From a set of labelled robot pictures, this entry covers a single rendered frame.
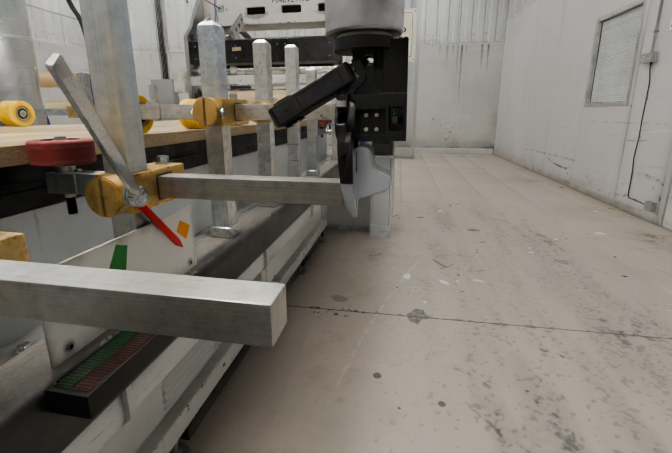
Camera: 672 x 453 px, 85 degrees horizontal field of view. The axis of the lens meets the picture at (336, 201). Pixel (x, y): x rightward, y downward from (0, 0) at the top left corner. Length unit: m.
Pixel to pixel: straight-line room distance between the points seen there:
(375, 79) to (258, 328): 0.31
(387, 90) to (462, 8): 9.04
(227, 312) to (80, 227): 0.56
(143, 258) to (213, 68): 0.36
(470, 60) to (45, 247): 8.96
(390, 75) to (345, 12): 0.08
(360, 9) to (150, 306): 0.33
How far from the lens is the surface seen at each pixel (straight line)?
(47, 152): 0.63
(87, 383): 0.44
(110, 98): 0.53
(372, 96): 0.42
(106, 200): 0.52
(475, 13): 9.48
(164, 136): 0.92
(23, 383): 0.48
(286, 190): 0.47
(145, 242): 0.55
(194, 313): 0.26
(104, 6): 0.53
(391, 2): 0.44
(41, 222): 0.74
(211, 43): 0.74
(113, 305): 0.29
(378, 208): 2.80
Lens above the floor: 0.95
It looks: 14 degrees down
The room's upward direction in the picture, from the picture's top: straight up
